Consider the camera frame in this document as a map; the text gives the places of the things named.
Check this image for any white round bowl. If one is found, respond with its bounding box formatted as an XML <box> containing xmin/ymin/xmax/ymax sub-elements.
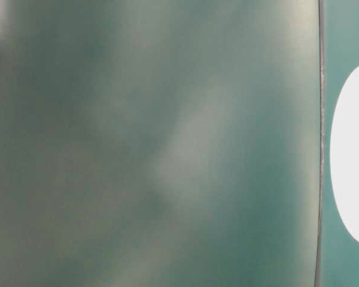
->
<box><xmin>330</xmin><ymin>66</ymin><xmax>359</xmax><ymax>242</ymax></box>

